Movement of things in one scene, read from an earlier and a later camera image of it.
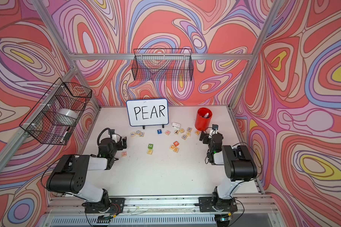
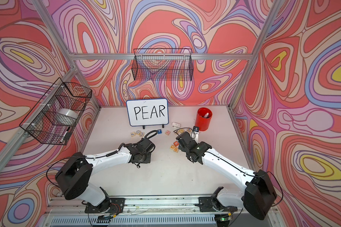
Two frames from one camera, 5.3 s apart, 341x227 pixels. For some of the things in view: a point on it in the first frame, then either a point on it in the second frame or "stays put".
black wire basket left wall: x=54 y=117 stays put
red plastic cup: x=202 y=121 stays put
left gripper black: x=120 y=146 → x=148 y=160
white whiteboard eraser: x=175 y=125 stays put
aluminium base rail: x=259 y=210 stays put
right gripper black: x=206 y=136 → x=183 y=150
